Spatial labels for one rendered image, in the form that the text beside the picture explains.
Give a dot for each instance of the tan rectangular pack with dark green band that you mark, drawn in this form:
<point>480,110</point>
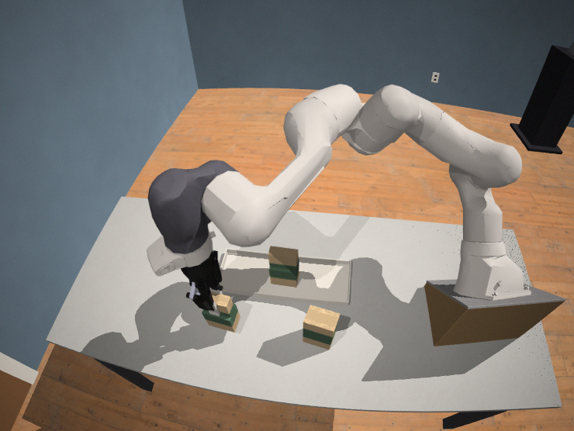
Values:
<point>319,326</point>
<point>229,315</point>
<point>284,266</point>

